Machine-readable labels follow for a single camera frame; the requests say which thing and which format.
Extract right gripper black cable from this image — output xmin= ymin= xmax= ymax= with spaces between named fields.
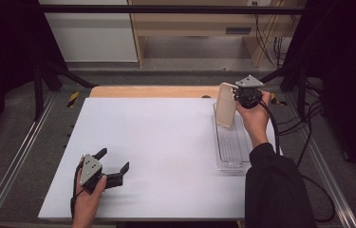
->
xmin=258 ymin=99 xmax=337 ymax=223

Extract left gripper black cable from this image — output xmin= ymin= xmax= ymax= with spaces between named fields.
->
xmin=69 ymin=164 xmax=84 ymax=220

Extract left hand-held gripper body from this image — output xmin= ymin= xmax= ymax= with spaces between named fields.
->
xmin=79 ymin=154 xmax=107 ymax=195

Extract wooden table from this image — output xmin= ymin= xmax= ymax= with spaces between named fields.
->
xmin=89 ymin=85 xmax=260 ymax=100

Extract white cabinet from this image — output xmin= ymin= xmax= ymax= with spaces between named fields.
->
xmin=38 ymin=0 xmax=139 ymax=64

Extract person's right hand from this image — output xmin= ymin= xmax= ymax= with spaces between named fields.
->
xmin=235 ymin=91 xmax=272 ymax=149

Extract right yellow-handled clamp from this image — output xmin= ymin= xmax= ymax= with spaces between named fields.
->
xmin=270 ymin=92 xmax=290 ymax=107

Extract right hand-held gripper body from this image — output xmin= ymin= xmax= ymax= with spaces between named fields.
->
xmin=233 ymin=74 xmax=266 ymax=109

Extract black metal frame bar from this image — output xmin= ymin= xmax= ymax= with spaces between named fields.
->
xmin=37 ymin=4 xmax=321 ymax=15

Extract black curtain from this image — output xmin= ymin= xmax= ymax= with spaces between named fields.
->
xmin=0 ymin=0 xmax=67 ymax=156
xmin=284 ymin=0 xmax=356 ymax=186

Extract white table sheet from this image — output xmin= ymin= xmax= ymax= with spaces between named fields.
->
xmin=37 ymin=97 xmax=284 ymax=221

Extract left yellow-handled clamp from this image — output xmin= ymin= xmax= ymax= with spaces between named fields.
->
xmin=66 ymin=91 xmax=81 ymax=108

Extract black floor cables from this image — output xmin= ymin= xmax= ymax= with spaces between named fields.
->
xmin=274 ymin=80 xmax=326 ymax=169

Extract light wooden desk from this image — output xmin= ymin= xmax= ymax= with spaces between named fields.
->
xmin=127 ymin=0 xmax=307 ymax=68

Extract aluminium rail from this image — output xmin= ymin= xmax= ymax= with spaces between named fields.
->
xmin=0 ymin=91 xmax=58 ymax=228
xmin=303 ymin=139 xmax=356 ymax=228

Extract beige phone case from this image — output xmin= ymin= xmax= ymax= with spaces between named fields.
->
xmin=214 ymin=82 xmax=239 ymax=129

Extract black metal frame leg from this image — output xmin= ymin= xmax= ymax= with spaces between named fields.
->
xmin=32 ymin=59 xmax=100 ymax=122
xmin=259 ymin=61 xmax=309 ymax=119

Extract clear plastic packaging tray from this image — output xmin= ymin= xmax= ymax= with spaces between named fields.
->
xmin=212 ymin=102 xmax=253 ymax=173

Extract yellow-handled clamp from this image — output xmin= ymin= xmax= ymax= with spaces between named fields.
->
xmin=66 ymin=91 xmax=81 ymax=108
xmin=270 ymin=92 xmax=290 ymax=107

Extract hanging black cable bundle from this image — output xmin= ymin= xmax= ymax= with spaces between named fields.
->
xmin=253 ymin=12 xmax=295 ymax=68

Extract person's left hand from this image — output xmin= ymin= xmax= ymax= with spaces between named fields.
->
xmin=73 ymin=158 xmax=107 ymax=221

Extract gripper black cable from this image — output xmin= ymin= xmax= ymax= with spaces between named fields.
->
xmin=69 ymin=164 xmax=84 ymax=220
xmin=258 ymin=99 xmax=337 ymax=223

